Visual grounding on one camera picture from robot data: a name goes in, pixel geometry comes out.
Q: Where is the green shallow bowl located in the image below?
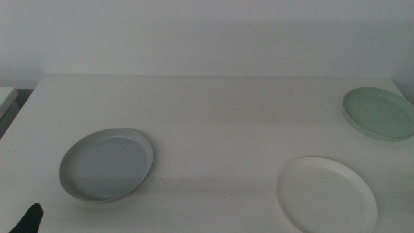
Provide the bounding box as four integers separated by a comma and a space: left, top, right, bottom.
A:
342, 86, 414, 142

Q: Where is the grey shallow bowl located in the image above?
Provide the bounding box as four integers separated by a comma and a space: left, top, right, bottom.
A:
58, 128, 154, 203

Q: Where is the white shallow bowl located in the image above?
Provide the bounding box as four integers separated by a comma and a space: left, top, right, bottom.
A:
276, 156, 378, 233

